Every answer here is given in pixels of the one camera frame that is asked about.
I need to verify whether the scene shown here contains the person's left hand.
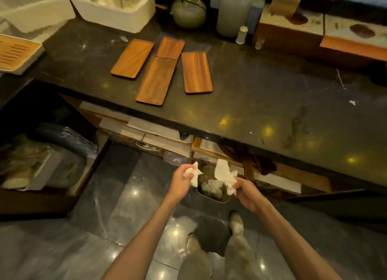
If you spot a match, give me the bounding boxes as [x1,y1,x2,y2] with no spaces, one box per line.
[166,163,197,203]

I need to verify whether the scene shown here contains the person's right hand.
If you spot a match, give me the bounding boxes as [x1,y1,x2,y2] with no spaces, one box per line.
[233,177,268,214]

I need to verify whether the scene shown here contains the wooden tray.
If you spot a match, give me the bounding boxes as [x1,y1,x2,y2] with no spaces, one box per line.
[135,56,177,107]
[181,52,213,94]
[110,38,154,79]
[156,37,185,61]

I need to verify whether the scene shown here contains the person's left forearm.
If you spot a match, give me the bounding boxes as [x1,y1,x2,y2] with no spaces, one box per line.
[101,195,178,280]

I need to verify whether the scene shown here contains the person's right forearm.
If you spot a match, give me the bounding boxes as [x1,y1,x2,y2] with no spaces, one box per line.
[255,203,342,280]

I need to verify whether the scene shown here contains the person's right shoe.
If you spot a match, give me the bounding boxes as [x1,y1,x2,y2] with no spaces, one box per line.
[228,212,245,236]

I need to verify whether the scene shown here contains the person's shoe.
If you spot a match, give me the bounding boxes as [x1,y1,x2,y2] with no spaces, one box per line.
[228,212,245,236]
[185,233,202,256]

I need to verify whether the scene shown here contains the person's left shoe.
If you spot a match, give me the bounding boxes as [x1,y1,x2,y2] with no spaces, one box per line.
[185,233,202,256]

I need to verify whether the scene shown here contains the person's beige trousers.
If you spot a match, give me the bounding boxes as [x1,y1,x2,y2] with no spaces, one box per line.
[177,228,264,280]

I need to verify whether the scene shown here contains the dark marble countertop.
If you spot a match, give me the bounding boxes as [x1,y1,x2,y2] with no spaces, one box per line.
[29,4,387,196]

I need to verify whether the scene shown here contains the clear plastic bag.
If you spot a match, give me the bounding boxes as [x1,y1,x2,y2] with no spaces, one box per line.
[163,151,191,167]

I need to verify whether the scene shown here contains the wooden paddle board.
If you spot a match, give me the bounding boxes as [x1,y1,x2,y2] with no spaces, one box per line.
[241,156,258,182]

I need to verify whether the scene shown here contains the beige waste bin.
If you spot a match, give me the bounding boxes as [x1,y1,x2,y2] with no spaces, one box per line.
[196,164,234,203]

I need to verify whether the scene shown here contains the white foam board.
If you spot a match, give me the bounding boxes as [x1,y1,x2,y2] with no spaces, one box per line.
[79,101,194,158]
[254,171,303,196]

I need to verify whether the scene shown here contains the brown cloth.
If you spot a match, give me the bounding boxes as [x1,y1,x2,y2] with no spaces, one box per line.
[218,137,277,176]

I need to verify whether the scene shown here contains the wooden under-counter shelf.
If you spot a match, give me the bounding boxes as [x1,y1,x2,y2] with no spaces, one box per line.
[60,94,333,199]

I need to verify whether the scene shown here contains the white storage box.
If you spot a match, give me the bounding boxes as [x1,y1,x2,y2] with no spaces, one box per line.
[27,147,88,190]

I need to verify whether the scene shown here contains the grey plastic bag bundle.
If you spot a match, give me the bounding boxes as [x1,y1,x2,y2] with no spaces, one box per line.
[29,122,99,160]

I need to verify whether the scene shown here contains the dark low cabinet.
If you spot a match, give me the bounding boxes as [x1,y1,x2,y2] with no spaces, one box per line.
[0,80,111,220]

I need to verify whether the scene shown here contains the flat brown box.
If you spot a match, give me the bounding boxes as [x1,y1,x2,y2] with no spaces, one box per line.
[252,44,372,69]

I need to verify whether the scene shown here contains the pale packaged goods bag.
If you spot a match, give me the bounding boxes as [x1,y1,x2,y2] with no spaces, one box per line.
[0,135,52,191]

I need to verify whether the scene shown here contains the small white bottle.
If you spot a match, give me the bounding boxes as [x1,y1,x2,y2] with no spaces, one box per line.
[235,25,248,45]

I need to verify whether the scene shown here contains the round pale green lidded pot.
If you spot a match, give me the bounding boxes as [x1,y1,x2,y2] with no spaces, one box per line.
[171,0,207,29]

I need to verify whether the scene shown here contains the clear glass lidded jar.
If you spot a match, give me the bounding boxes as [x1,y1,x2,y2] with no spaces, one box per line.
[216,0,254,38]

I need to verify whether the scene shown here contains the pale blue carton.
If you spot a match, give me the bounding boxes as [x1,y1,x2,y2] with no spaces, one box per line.
[246,0,266,35]

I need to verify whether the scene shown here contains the white and gold-brown gift box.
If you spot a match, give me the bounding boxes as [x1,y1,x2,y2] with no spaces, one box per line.
[254,4,326,48]

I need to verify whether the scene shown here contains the white and orange gift box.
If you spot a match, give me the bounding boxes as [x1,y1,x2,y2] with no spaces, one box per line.
[320,14,387,62]

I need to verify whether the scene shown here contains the small beige box green print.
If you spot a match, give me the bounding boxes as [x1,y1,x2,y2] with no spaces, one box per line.
[269,0,302,19]

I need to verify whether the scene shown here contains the white flat lid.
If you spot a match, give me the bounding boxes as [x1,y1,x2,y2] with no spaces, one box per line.
[0,15,69,45]

